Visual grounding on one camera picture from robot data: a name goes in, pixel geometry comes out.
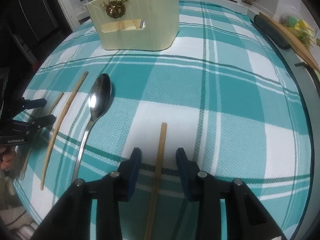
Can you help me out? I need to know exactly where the wooden chopstick six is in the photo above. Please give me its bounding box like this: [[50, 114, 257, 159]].
[[39, 71, 90, 191]]

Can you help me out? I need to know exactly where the large steel spoon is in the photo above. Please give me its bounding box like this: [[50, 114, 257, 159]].
[[71, 73, 112, 182]]

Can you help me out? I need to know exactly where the wooden chopstick seven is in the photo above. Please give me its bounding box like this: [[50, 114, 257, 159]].
[[144, 122, 167, 240]]

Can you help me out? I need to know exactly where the wooden chopstick four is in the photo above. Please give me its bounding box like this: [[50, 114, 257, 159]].
[[118, 21, 125, 30]]

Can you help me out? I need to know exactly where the left hand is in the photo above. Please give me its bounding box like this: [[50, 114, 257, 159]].
[[0, 146, 16, 171]]

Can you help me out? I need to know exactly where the black refrigerator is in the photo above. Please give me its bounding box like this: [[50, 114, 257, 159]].
[[1, 0, 72, 72]]

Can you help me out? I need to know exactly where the teal plaid tablecloth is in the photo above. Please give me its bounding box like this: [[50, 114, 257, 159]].
[[14, 0, 312, 239]]

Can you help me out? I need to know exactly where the cream utensil holder box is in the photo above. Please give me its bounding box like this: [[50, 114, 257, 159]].
[[87, 0, 179, 51]]

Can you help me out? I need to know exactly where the green oven mitt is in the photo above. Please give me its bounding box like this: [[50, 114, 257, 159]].
[[294, 61, 320, 88]]

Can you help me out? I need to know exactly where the wooden cutting board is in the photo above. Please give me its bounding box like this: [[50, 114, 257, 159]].
[[259, 12, 319, 73]]

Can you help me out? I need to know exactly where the black padded mat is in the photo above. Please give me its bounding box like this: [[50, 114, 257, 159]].
[[254, 15, 291, 50]]

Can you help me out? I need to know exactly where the bag of sponges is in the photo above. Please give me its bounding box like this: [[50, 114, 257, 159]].
[[280, 14, 316, 50]]

